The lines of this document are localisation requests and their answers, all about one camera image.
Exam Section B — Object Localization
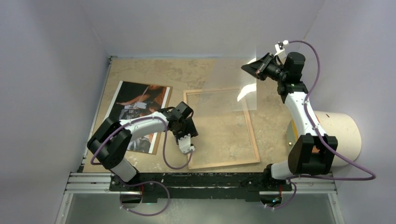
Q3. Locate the wooden picture frame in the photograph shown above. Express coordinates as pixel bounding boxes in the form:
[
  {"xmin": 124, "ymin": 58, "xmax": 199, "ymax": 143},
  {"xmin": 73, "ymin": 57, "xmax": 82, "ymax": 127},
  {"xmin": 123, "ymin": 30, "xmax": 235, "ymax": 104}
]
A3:
[{"xmin": 183, "ymin": 87, "xmax": 261, "ymax": 170}]

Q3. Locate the white cylinder with orange face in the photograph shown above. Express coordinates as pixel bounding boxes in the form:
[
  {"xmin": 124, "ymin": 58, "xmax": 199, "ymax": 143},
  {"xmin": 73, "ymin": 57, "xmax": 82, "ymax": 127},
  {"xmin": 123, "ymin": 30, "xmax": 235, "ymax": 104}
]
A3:
[{"xmin": 286, "ymin": 111, "xmax": 362, "ymax": 168}]

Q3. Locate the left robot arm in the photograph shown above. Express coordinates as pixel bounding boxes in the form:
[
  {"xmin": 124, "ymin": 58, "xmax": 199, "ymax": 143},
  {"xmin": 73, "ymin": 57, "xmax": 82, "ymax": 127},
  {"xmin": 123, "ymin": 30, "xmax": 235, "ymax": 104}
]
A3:
[{"xmin": 86, "ymin": 101, "xmax": 198, "ymax": 191}]

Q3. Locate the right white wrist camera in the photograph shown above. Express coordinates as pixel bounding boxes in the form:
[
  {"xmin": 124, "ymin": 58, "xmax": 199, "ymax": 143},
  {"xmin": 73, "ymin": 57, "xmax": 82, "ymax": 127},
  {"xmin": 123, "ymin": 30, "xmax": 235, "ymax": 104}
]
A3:
[{"xmin": 274, "ymin": 40, "xmax": 289, "ymax": 59}]

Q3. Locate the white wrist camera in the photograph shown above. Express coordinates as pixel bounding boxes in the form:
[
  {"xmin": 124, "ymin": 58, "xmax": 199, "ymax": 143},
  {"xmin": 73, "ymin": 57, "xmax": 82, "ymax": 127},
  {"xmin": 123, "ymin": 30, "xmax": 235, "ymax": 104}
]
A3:
[
  {"xmin": 177, "ymin": 134, "xmax": 195, "ymax": 154},
  {"xmin": 274, "ymin": 40, "xmax": 289, "ymax": 59}
]

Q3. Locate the clear acrylic sheet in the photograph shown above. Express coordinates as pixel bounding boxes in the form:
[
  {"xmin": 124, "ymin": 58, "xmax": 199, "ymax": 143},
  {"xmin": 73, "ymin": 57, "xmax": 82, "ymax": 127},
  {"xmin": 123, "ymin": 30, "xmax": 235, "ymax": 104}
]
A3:
[{"xmin": 195, "ymin": 46, "xmax": 301, "ymax": 112}]

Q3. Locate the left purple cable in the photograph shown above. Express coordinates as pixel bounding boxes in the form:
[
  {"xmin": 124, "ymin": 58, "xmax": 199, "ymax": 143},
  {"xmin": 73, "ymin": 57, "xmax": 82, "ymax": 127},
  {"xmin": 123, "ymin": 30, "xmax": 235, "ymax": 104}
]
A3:
[{"xmin": 90, "ymin": 115, "xmax": 196, "ymax": 216}]

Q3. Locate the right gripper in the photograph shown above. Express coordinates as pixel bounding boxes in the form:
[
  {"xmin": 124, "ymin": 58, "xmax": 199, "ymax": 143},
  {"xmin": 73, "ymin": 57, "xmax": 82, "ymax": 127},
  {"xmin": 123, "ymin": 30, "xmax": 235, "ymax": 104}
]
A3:
[{"xmin": 242, "ymin": 53, "xmax": 288, "ymax": 83}]

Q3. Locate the aluminium rail frame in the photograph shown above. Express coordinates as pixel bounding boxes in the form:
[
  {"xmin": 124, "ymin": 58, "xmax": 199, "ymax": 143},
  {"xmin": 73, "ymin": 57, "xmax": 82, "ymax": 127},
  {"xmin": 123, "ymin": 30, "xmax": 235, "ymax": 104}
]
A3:
[{"xmin": 56, "ymin": 173, "xmax": 345, "ymax": 224}]

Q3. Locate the glossy photo print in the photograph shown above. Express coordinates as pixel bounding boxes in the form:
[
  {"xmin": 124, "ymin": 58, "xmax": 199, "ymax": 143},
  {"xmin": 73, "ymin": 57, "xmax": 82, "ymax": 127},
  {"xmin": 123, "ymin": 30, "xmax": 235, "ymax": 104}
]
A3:
[{"xmin": 105, "ymin": 81, "xmax": 172, "ymax": 154}]

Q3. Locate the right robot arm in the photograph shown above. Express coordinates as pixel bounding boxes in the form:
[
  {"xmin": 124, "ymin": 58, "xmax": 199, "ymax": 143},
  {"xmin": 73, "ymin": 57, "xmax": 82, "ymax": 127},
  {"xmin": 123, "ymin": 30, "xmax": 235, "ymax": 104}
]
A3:
[{"xmin": 241, "ymin": 52, "xmax": 338, "ymax": 190}]

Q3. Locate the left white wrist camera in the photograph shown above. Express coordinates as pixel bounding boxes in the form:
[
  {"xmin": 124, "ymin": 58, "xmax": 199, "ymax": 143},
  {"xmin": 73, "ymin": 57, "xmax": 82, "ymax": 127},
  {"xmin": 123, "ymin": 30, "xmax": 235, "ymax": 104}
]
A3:
[{"xmin": 177, "ymin": 134, "xmax": 195, "ymax": 154}]

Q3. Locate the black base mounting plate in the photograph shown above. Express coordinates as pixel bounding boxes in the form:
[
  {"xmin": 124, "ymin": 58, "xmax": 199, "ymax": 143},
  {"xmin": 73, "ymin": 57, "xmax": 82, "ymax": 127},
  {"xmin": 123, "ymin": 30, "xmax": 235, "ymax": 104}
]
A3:
[{"xmin": 109, "ymin": 170, "xmax": 292, "ymax": 203}]

